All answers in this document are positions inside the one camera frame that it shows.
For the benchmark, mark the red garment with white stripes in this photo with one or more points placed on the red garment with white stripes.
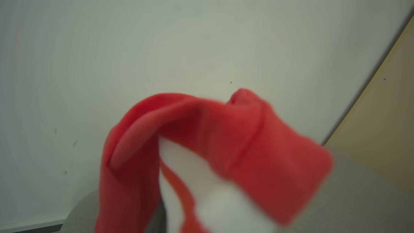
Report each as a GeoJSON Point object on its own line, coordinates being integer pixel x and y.
{"type": "Point", "coordinates": [245, 145]}

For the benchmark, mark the beige wooden panel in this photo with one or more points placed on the beige wooden panel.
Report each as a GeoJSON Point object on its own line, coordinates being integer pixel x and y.
{"type": "Point", "coordinates": [385, 123]}

